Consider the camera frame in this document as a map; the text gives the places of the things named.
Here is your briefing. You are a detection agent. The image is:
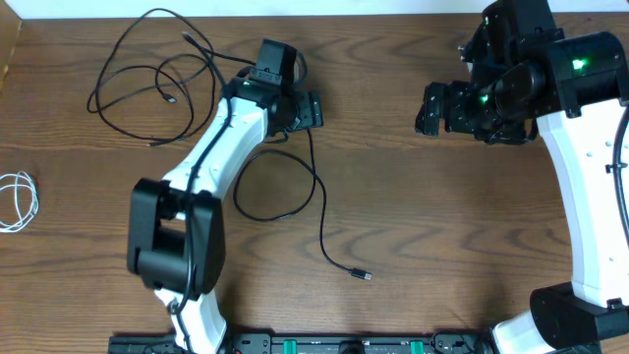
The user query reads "white usb cable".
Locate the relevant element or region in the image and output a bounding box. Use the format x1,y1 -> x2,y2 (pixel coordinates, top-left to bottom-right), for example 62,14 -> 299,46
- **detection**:
0,170 -> 40,234

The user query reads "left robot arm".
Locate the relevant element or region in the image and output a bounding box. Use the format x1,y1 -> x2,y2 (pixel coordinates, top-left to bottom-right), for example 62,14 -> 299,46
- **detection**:
127,39 -> 322,353

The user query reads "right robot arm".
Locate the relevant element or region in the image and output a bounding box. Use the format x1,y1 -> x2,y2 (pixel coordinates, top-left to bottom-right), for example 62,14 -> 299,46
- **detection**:
415,0 -> 628,353

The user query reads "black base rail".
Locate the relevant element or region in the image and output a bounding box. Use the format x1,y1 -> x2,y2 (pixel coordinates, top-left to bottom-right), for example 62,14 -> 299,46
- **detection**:
106,330 -> 497,354

